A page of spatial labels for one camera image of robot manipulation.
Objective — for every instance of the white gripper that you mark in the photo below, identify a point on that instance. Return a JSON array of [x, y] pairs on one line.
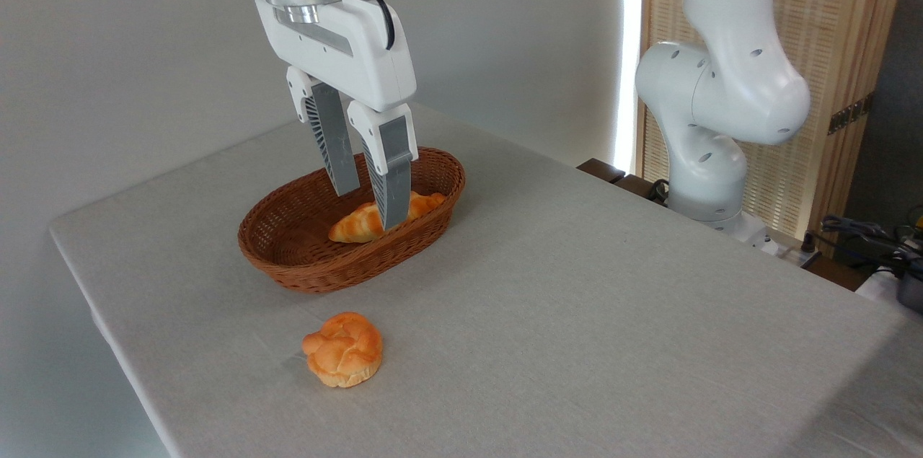
[[339, 61]]

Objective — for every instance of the golden croissant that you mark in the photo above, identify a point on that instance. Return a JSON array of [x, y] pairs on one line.
[[353, 227]]

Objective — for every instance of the round knotted bread bun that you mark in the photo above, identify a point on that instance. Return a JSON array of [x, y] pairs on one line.
[[345, 351]]

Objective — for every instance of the brown wicker basket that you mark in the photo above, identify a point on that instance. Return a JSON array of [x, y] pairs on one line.
[[288, 241]]

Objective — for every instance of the dark brown wooden bench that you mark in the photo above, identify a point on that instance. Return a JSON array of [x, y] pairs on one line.
[[602, 169]]

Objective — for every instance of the grey tablecloth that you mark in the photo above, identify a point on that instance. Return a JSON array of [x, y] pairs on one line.
[[577, 314]]

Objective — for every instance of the dark metal screen hinge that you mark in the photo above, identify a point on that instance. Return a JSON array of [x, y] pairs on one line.
[[851, 114]]

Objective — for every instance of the grey metal container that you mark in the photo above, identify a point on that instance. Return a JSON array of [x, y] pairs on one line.
[[912, 292]]

